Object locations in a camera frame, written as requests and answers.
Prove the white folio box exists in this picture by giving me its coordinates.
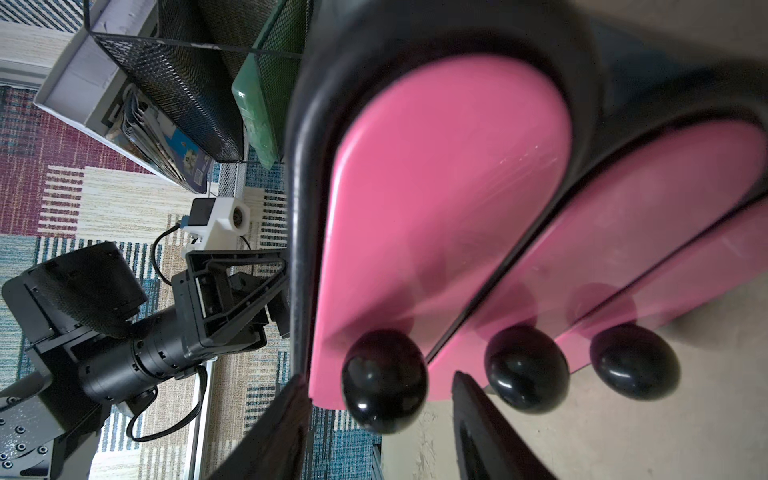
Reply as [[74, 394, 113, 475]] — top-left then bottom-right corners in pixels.
[[34, 1, 213, 195]]

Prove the pink middle drawer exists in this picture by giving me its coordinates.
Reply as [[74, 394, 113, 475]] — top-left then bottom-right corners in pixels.
[[428, 120, 767, 401]]

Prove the black mesh shelf rack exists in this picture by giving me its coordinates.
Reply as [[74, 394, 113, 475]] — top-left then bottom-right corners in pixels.
[[106, 1, 278, 163]]

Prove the green book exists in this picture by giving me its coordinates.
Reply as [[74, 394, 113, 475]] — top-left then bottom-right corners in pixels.
[[231, 0, 313, 170]]

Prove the black pink drawer unit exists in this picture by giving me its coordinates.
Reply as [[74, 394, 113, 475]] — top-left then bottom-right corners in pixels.
[[285, 0, 768, 480]]

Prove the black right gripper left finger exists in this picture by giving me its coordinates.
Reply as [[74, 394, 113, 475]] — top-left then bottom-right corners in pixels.
[[210, 374, 311, 480]]

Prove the pink bottom drawer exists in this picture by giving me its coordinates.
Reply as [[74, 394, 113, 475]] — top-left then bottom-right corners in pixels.
[[556, 197, 767, 401]]

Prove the pink top drawer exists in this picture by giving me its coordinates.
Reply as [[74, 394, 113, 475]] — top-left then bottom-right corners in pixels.
[[309, 54, 572, 434]]

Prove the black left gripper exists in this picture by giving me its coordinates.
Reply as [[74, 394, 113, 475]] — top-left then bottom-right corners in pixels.
[[172, 249, 290, 354]]

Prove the pink drawer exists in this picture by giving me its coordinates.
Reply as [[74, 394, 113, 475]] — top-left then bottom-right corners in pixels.
[[556, 197, 767, 401], [309, 54, 572, 434], [428, 120, 767, 401]]

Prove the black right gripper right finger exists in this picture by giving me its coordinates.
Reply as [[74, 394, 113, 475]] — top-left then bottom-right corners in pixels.
[[452, 371, 554, 479]]

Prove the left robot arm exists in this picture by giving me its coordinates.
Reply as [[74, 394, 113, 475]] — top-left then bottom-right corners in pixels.
[[1, 242, 287, 479]]

